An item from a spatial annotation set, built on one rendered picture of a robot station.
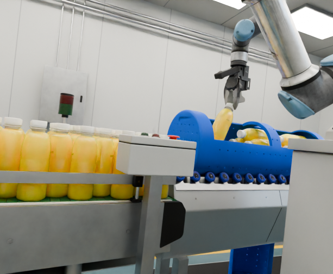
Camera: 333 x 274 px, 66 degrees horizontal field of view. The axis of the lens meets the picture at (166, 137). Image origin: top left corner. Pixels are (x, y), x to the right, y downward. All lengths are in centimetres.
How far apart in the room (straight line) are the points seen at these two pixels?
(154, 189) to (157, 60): 408
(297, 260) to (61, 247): 74
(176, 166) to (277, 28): 47
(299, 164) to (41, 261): 83
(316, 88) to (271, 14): 25
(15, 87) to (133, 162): 378
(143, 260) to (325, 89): 71
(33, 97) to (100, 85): 100
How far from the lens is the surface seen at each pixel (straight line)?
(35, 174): 75
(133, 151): 65
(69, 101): 129
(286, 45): 84
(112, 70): 444
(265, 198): 130
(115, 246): 83
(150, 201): 73
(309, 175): 97
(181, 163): 72
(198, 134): 101
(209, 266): 226
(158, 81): 464
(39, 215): 75
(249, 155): 117
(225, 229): 120
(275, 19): 83
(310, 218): 97
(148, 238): 76
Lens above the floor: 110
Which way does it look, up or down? level
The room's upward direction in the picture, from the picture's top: 6 degrees clockwise
